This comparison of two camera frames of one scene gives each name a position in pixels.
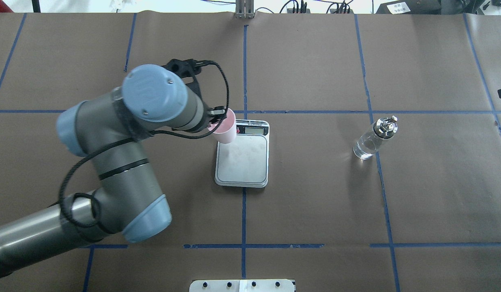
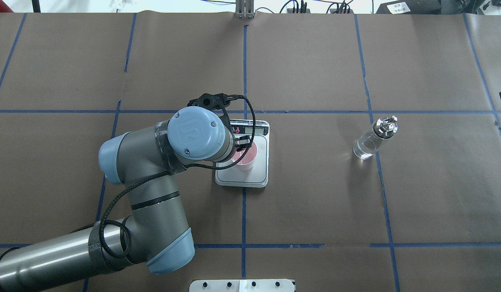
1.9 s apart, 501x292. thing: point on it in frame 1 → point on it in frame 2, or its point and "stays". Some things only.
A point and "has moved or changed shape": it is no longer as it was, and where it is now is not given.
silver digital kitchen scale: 243,162 stays
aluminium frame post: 244,9 stays
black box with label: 410,7 stays
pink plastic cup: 227,133 has moved or changed shape
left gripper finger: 217,113 → 242,143
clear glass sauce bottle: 368,143 stays
